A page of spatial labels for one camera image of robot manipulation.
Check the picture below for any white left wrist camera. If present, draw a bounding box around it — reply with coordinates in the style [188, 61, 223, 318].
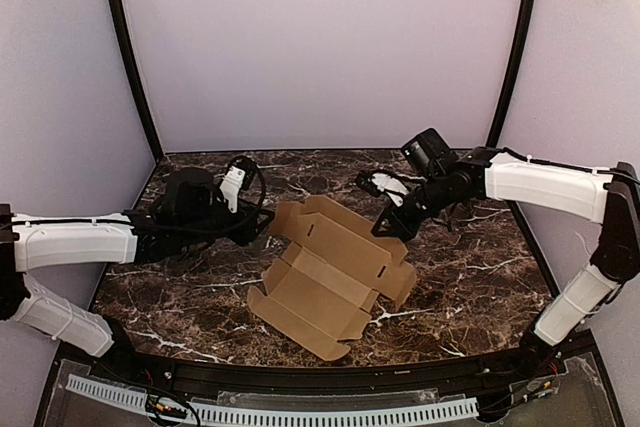
[219, 156, 258, 214]

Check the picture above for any brown cardboard box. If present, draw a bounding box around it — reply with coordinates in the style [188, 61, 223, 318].
[247, 195, 417, 361]

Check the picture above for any black front table rail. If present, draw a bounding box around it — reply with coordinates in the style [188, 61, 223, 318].
[54, 344, 558, 398]

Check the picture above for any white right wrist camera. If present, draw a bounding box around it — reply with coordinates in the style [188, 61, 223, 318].
[355, 170, 409, 207]

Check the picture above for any black frame post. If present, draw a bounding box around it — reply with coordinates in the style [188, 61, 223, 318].
[485, 0, 535, 147]
[108, 0, 164, 163]

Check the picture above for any black right frame post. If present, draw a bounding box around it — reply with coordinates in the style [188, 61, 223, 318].
[485, 0, 535, 147]

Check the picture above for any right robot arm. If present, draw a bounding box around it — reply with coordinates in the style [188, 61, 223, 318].
[357, 128, 639, 350]

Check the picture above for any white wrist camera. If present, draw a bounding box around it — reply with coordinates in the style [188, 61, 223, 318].
[219, 156, 258, 214]
[355, 170, 409, 207]

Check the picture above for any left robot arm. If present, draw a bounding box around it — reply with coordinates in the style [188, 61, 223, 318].
[1, 156, 275, 358]

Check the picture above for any white slotted cable duct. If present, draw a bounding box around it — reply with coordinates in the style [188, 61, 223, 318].
[65, 374, 479, 426]

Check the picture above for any black left frame post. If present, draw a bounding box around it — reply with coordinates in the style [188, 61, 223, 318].
[108, 0, 164, 163]

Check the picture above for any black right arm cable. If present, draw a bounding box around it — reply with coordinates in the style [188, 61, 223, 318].
[434, 199, 471, 233]

